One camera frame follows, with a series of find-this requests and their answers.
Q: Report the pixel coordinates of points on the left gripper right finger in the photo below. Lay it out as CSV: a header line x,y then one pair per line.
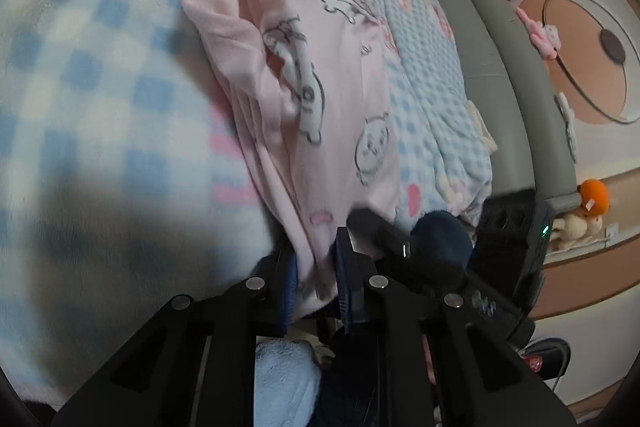
x,y
363,294

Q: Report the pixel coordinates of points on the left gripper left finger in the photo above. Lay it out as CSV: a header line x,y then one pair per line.
x,y
268,297

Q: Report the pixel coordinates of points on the pink cartoon print garment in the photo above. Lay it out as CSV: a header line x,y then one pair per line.
x,y
309,91

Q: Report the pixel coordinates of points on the beige plush toy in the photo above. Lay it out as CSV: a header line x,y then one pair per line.
x,y
574,229

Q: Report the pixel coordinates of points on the orange plush toy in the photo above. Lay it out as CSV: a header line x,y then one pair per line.
x,y
595,198

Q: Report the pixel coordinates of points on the blue checkered cartoon blanket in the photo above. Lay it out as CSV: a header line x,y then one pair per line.
x,y
122,183

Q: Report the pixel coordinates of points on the pink plush toy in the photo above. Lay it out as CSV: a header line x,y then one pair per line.
x,y
545,38

